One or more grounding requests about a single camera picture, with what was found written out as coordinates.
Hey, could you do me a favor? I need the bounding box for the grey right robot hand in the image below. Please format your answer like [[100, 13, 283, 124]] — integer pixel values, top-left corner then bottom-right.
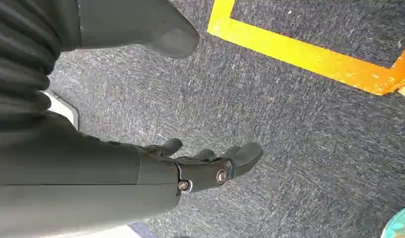
[[0, 0, 264, 238]]

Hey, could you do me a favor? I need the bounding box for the white flat panel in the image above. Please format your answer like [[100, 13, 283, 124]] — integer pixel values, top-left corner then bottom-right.
[[41, 225, 142, 238], [43, 91, 80, 131]]

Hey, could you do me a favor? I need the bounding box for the right arm ribbed grey sleeve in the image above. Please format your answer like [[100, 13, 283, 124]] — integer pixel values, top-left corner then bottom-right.
[[0, 0, 63, 133]]

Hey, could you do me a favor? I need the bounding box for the short yellow tape strip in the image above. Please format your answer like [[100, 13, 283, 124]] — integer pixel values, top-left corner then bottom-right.
[[207, 0, 236, 34]]

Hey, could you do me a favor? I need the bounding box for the long yellow tape strip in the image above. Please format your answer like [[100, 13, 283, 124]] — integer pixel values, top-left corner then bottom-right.
[[207, 18, 395, 96]]

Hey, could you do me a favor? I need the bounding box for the teal round object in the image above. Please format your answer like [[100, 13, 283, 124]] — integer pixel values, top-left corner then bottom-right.
[[380, 206, 405, 238]]

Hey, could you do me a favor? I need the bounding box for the orange tape strip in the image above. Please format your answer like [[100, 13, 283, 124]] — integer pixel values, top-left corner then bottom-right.
[[385, 41, 405, 95]]

